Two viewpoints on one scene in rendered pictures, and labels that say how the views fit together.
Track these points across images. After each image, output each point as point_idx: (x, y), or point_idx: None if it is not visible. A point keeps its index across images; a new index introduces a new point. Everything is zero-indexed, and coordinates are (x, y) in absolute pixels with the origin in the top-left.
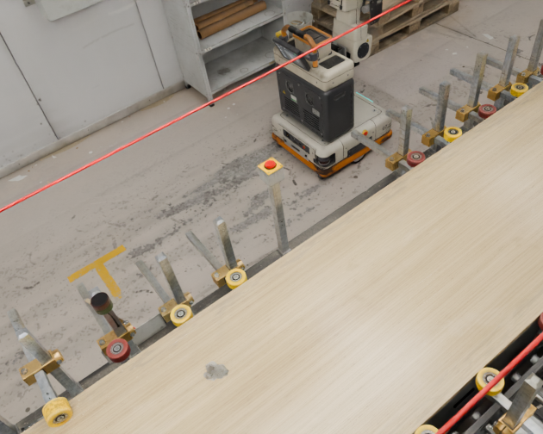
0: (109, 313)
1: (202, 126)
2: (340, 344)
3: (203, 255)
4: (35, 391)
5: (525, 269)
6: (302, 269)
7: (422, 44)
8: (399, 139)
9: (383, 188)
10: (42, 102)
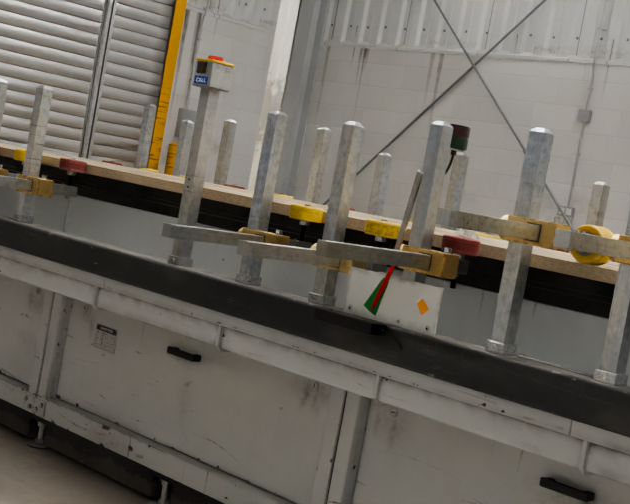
0: (447, 168)
1: None
2: (399, 222)
3: (226, 234)
4: None
5: (280, 197)
6: (288, 203)
7: None
8: (34, 148)
9: (51, 229)
10: None
